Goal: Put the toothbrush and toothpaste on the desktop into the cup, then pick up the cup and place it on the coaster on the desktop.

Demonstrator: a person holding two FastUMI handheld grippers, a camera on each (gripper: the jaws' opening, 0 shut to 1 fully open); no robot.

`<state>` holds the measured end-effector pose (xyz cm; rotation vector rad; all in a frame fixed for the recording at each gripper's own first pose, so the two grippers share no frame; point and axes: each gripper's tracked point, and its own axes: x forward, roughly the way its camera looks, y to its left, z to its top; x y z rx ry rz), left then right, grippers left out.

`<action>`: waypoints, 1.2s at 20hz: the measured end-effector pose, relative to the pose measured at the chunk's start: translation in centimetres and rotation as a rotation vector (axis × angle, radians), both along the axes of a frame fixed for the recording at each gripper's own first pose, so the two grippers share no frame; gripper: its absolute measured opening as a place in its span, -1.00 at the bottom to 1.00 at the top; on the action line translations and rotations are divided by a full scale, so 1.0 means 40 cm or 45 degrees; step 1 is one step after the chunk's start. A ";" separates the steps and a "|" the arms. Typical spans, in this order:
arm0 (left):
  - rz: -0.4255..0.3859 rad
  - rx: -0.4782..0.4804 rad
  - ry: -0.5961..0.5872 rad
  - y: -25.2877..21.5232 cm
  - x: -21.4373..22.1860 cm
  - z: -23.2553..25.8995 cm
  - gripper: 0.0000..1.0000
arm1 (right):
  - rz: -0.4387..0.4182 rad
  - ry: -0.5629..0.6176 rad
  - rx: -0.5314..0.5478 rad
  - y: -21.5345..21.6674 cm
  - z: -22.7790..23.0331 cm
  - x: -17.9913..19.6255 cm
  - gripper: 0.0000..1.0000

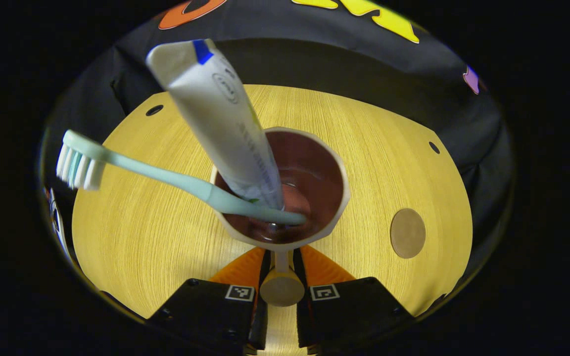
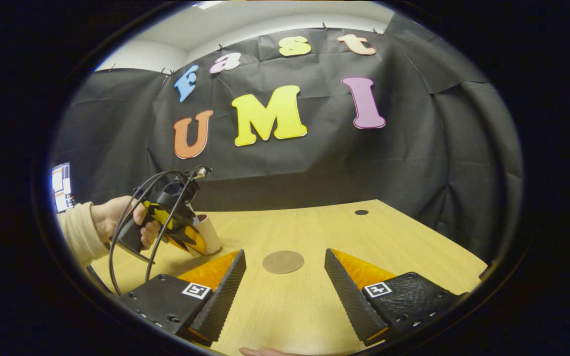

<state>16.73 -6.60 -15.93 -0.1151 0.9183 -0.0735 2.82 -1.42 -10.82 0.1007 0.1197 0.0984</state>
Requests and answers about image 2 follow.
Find black cable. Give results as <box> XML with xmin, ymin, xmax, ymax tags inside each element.
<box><xmin>108</xmin><ymin>166</ymin><xmax>212</xmax><ymax>297</ymax></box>

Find wooden desktop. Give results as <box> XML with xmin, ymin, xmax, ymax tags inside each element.
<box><xmin>87</xmin><ymin>199</ymin><xmax>488</xmax><ymax>356</ymax></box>

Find beige cup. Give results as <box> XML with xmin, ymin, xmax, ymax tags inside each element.
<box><xmin>193</xmin><ymin>214</ymin><xmax>223</xmax><ymax>257</ymax></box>

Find computer monitor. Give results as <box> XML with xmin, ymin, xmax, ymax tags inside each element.
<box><xmin>50</xmin><ymin>162</ymin><xmax>74</xmax><ymax>214</ymax></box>

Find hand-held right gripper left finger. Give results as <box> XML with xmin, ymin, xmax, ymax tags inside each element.
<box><xmin>119</xmin><ymin>249</ymin><xmax>247</xmax><ymax>347</ymax></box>

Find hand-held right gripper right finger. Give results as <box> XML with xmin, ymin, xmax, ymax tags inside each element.
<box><xmin>324</xmin><ymin>248</ymin><xmax>464</xmax><ymax>347</ymax></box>

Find round brown coaster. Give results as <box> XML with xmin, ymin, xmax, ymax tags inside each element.
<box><xmin>262</xmin><ymin>250</ymin><xmax>305</xmax><ymax>274</ymax></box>

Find black backdrop cloth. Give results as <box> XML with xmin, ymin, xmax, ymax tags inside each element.
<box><xmin>50</xmin><ymin>12</ymin><xmax>523</xmax><ymax>263</ymax></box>

